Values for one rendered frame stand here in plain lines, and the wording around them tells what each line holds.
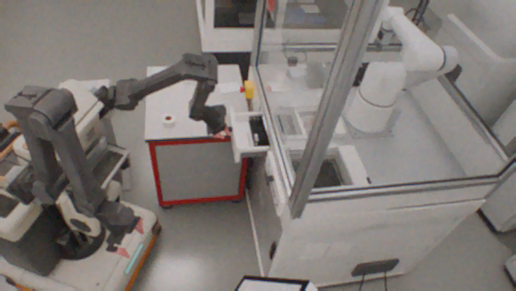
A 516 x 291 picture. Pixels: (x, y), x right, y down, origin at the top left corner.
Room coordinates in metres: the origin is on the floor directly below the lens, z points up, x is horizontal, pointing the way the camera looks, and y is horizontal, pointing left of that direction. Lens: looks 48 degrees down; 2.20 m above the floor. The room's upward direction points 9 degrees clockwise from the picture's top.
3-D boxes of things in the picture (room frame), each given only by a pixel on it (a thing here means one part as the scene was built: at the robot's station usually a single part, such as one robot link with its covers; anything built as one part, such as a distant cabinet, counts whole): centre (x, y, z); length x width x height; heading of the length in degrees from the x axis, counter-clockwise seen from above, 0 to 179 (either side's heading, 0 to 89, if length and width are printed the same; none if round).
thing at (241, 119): (1.31, -0.08, 0.86); 0.40 x 0.26 x 0.06; 107
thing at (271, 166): (0.99, -0.11, 0.87); 0.29 x 0.02 x 0.11; 17
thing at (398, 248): (1.38, -0.49, 0.40); 1.03 x 0.95 x 0.80; 17
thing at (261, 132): (1.31, -0.07, 0.87); 0.22 x 0.18 x 0.06; 107
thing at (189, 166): (1.60, 0.39, 0.38); 0.62 x 0.58 x 0.76; 17
